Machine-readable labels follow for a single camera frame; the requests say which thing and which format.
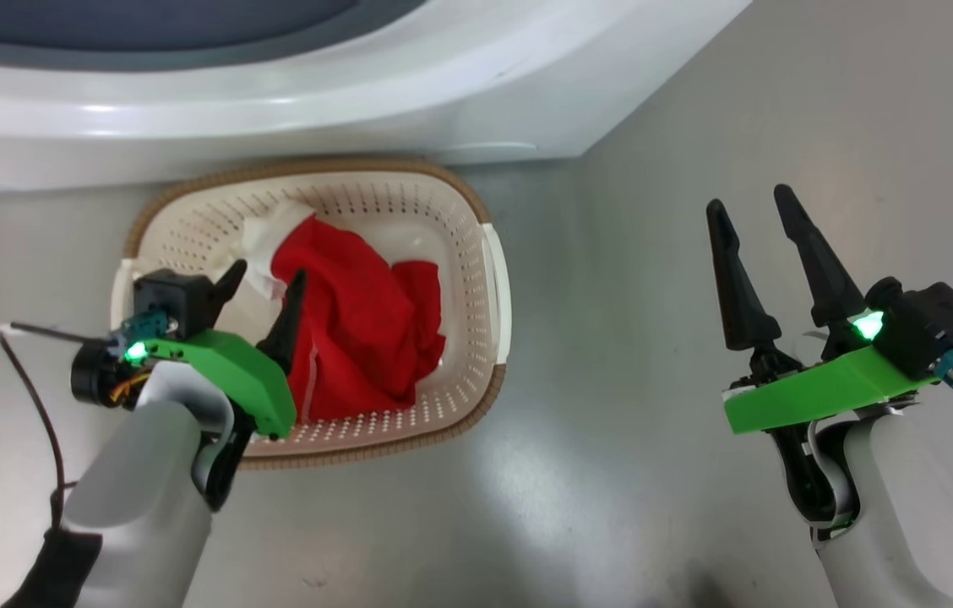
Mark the grey rubber door gasket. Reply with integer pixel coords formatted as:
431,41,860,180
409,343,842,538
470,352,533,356
0,0,429,73

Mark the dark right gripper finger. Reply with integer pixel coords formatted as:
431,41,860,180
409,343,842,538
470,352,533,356
773,183,867,329
705,198,782,352

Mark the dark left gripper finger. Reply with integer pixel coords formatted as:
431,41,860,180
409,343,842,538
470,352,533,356
256,269,308,377
210,260,248,320

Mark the cream perforated laundry basket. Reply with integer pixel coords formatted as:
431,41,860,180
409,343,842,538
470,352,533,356
111,158,514,471

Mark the teal left camera connector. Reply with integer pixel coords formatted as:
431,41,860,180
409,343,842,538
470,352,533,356
116,309,171,349

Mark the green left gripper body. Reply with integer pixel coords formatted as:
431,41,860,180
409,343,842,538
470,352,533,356
142,328,299,441

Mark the red and white garment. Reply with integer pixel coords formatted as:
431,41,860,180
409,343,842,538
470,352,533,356
240,198,449,424

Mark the white front-load washing machine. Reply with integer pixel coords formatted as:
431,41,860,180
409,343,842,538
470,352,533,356
0,0,753,197

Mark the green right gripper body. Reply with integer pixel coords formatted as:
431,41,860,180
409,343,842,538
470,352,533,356
723,312,943,437

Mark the black left camera cable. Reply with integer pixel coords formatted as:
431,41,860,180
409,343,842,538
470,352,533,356
0,320,119,608

